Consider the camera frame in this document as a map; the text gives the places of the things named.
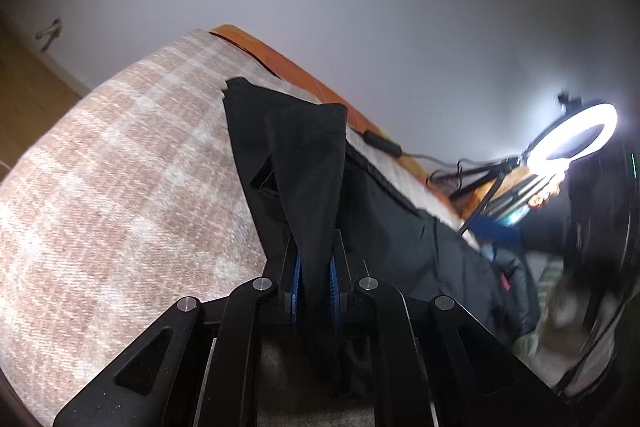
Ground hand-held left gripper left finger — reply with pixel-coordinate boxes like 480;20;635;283
52;237;304;427

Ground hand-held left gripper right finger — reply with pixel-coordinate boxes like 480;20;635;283
329;229;586;427

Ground black pants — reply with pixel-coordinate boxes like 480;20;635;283
220;77;538;400

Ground black bag with red tag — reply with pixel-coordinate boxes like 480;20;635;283
487;249;543;340

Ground blue cloth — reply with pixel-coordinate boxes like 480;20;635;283
470;214;523;260

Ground wooden door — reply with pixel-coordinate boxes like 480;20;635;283
0;14;85;180

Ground white ring light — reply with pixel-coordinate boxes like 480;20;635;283
525;99;619;174

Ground black ring light stand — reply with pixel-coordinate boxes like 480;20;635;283
425;154;533;235

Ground black cable with inline switch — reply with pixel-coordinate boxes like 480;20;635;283
350;129;463;170

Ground metal door handle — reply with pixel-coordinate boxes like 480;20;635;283
35;19;64;54

